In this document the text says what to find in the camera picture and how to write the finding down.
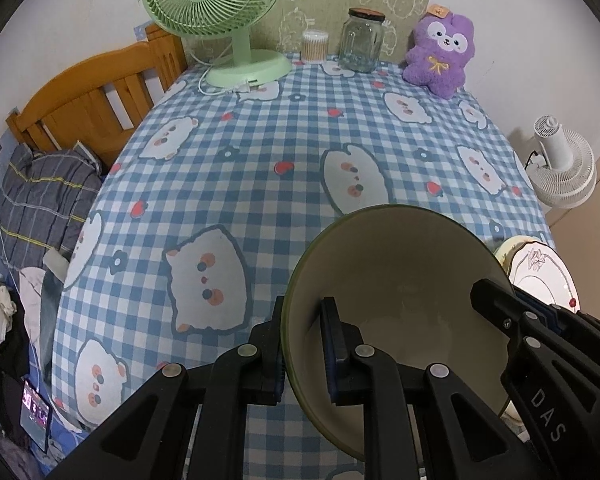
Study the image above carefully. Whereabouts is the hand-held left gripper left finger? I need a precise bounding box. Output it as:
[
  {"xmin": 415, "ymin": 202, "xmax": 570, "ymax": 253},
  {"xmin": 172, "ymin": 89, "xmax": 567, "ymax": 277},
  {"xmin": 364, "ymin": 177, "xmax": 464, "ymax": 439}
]
[{"xmin": 45, "ymin": 296, "xmax": 287, "ymax": 480}]

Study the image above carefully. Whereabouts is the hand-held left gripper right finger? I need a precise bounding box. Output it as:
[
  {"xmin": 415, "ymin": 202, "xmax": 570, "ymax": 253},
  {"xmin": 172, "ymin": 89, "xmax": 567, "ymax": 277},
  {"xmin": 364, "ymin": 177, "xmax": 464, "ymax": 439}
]
[{"xmin": 320, "ymin": 296, "xmax": 541, "ymax": 480}]

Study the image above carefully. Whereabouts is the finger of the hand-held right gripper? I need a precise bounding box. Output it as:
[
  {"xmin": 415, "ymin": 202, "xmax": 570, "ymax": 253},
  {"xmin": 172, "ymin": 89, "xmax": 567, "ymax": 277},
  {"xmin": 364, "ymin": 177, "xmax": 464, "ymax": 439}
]
[
  {"xmin": 471, "ymin": 278, "xmax": 544, "ymax": 361},
  {"xmin": 517, "ymin": 287, "xmax": 600, "ymax": 376}
]

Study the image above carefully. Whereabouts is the white red floral plate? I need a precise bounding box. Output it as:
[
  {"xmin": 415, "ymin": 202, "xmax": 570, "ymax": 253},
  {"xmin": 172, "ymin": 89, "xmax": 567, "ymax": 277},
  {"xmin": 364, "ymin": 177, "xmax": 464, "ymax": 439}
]
[{"xmin": 509, "ymin": 242, "xmax": 579, "ymax": 313}]

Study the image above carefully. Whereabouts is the large yellow floral plate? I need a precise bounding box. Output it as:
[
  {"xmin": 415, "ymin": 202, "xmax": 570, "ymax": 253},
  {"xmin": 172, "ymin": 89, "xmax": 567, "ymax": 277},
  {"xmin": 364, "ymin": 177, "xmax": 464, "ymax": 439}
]
[{"xmin": 494, "ymin": 235, "xmax": 543, "ymax": 273}]

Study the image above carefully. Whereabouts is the cream floral ceramic bowl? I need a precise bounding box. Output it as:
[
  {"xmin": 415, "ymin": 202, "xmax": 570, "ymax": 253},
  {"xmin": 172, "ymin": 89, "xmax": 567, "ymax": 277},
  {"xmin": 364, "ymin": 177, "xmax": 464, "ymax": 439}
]
[{"xmin": 280, "ymin": 205, "xmax": 513, "ymax": 463}]

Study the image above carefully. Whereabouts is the white fan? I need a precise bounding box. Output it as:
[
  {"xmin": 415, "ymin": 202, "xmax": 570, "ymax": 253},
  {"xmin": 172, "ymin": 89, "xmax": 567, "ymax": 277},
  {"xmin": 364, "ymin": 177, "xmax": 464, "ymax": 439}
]
[{"xmin": 527, "ymin": 115, "xmax": 597, "ymax": 209}]

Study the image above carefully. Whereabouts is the blue checked tablecloth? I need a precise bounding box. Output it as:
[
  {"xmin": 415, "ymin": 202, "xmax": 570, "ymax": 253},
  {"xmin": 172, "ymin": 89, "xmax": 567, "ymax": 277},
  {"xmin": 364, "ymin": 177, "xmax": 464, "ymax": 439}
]
[{"xmin": 50, "ymin": 52, "xmax": 556, "ymax": 480}]

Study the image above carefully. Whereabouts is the smartphone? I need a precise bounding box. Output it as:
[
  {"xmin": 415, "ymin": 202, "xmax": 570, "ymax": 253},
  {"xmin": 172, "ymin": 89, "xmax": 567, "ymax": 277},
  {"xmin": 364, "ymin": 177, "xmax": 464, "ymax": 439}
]
[{"xmin": 20, "ymin": 377, "xmax": 53, "ymax": 453}]

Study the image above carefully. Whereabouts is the purple plush toy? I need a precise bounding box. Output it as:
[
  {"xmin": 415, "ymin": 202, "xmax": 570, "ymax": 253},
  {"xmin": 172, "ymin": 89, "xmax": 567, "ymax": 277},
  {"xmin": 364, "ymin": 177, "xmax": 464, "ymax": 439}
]
[{"xmin": 402, "ymin": 4, "xmax": 477, "ymax": 99}]

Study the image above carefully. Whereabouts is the dark clothing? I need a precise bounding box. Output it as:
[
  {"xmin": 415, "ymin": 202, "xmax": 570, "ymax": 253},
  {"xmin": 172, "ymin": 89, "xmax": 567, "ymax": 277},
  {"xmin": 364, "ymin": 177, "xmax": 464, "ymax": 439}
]
[{"xmin": 0, "ymin": 305, "xmax": 46, "ymax": 461}]

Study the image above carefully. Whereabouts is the grey plaid pillow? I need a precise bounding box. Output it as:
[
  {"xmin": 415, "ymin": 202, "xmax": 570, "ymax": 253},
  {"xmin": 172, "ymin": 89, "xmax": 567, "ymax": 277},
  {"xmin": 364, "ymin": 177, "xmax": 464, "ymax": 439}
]
[{"xmin": 0, "ymin": 142, "xmax": 103, "ymax": 266}]

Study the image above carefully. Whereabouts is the glass jar with dark lid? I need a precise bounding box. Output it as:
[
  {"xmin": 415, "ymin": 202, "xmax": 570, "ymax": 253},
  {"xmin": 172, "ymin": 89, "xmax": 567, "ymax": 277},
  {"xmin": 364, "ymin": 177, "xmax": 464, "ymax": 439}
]
[{"xmin": 338, "ymin": 7, "xmax": 386, "ymax": 74}]

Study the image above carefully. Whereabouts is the cotton swab box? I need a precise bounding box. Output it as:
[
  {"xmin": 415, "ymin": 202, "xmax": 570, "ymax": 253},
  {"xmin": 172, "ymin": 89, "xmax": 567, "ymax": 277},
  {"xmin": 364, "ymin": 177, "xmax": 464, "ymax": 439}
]
[{"xmin": 301, "ymin": 30, "xmax": 329, "ymax": 64}]

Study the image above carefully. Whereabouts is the wooden chair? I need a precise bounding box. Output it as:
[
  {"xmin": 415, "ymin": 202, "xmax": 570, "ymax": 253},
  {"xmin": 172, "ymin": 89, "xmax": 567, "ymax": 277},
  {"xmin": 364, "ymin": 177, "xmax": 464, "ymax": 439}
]
[{"xmin": 6, "ymin": 22, "xmax": 188, "ymax": 168}]

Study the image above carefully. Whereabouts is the white fan cable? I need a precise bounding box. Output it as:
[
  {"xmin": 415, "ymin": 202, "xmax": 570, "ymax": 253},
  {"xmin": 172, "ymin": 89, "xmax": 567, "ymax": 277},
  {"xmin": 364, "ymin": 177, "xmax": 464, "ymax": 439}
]
[{"xmin": 187, "ymin": 50, "xmax": 251, "ymax": 96}]

